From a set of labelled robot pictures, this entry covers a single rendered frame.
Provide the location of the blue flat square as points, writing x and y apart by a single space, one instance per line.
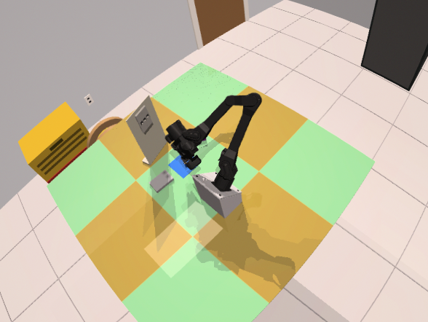
179 167

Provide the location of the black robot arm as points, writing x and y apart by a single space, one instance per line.
192 137

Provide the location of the beige panel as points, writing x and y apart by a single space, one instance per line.
147 129

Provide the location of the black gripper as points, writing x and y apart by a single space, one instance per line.
192 162

